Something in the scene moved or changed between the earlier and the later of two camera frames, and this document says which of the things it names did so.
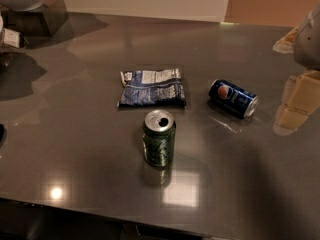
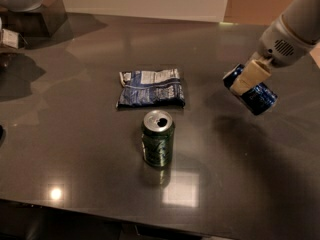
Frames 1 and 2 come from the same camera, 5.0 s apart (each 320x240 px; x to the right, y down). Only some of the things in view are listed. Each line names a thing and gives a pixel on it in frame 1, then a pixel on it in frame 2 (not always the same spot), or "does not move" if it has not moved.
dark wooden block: x=38 y=22 does not move
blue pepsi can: x=243 y=104 -> x=258 y=99
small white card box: x=13 y=38 does not move
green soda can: x=158 y=137 does not move
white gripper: x=309 y=45 -> x=279 y=47
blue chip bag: x=159 y=88 does not move
